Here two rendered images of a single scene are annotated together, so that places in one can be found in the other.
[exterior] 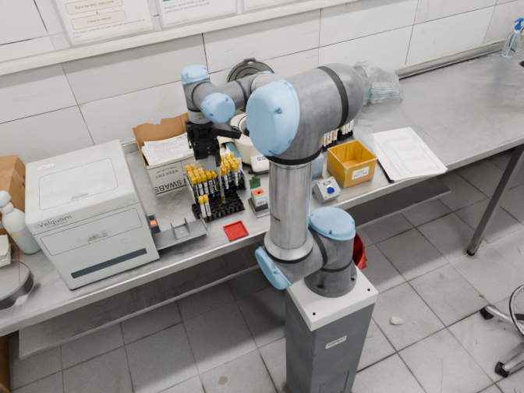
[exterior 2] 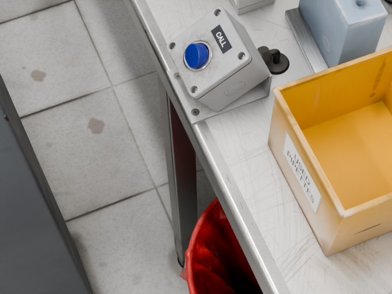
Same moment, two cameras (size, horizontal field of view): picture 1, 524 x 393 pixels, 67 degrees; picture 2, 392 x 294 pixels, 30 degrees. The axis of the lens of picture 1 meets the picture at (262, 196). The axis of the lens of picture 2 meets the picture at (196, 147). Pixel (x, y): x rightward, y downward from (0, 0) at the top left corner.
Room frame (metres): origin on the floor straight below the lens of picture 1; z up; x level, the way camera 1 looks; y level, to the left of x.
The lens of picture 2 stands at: (0.99, -0.65, 1.52)
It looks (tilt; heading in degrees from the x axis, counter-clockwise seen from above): 61 degrees down; 90
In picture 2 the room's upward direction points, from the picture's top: 2 degrees counter-clockwise
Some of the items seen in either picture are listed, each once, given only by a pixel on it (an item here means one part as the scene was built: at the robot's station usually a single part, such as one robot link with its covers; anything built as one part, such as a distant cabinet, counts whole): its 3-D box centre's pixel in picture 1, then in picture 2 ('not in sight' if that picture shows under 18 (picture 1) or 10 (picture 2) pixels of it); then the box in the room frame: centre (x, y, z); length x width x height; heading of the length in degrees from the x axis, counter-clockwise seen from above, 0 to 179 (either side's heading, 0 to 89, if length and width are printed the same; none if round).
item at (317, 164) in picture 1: (308, 167); (338, 13); (1.14, -0.18, 0.92); 0.10 x 0.07 x 0.10; 106
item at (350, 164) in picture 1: (350, 164); (364, 151); (1.15, -0.34, 0.93); 0.13 x 0.13 x 0.10; 20
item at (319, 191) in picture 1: (323, 187); (235, 55); (1.04, -0.22, 0.92); 0.13 x 0.07 x 0.08; 21
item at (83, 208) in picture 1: (99, 211); not in sight; (0.88, 0.50, 1.03); 0.31 x 0.27 x 0.30; 111
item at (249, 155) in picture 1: (264, 138); not in sight; (1.33, -0.03, 0.94); 0.30 x 0.24 x 0.12; 12
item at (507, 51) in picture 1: (513, 37); not in sight; (2.06, -1.40, 0.97); 0.08 x 0.07 x 0.20; 114
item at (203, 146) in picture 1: (203, 136); not in sight; (1.00, 0.17, 1.19); 0.09 x 0.08 x 0.12; 111
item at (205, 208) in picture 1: (216, 198); not in sight; (1.00, 0.16, 0.93); 0.17 x 0.09 x 0.11; 111
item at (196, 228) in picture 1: (175, 233); not in sight; (0.86, 0.29, 0.92); 0.21 x 0.07 x 0.05; 111
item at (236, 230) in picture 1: (235, 230); not in sight; (0.89, 0.10, 0.88); 0.07 x 0.07 x 0.01; 21
